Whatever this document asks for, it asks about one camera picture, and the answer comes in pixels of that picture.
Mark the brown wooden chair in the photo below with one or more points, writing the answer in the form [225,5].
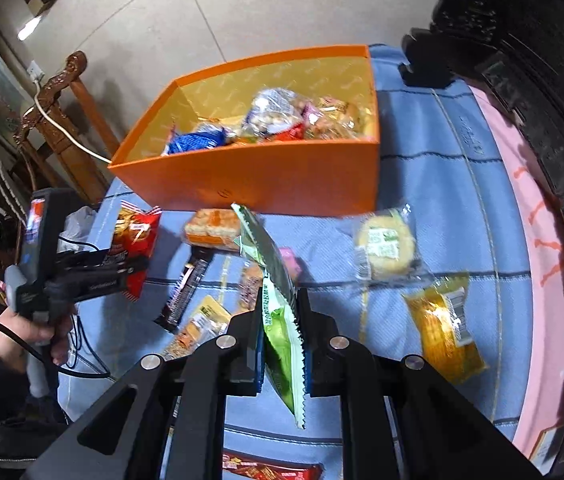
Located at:
[20,114]

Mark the red noodle snack bag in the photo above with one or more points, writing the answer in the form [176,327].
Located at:
[133,244]

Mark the person left hand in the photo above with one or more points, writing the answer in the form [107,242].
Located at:
[15,357]

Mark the blue cookie bag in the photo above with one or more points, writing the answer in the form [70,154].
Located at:
[205,137]

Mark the green jelly drink pouch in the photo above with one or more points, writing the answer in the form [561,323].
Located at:
[284,360]

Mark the round pastry clear packet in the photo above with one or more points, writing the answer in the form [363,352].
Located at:
[385,245]

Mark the yellow crinkly snack bag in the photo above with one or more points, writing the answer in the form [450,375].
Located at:
[329,118]

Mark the yellow peanut bar packet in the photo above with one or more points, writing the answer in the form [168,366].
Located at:
[209,320]

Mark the white plastic bag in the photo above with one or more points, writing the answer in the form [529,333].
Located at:
[78,225]

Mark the light blue tablecloth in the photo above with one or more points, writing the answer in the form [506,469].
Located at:
[437,155]

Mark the snickers chocolate bar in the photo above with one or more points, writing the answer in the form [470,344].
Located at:
[193,272]

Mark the clear wrapped sandwich cake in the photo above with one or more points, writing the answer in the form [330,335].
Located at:
[214,228]

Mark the yellow wrapped cake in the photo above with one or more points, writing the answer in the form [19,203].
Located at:
[438,313]

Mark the pink table mat edge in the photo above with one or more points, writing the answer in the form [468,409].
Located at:
[541,429]

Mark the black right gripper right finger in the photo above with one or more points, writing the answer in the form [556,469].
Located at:
[317,329]

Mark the red wafer bar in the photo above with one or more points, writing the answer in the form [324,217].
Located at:
[260,468]

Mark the orange cardboard box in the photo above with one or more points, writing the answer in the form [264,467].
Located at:
[322,178]

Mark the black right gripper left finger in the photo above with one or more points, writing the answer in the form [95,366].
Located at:
[247,369]

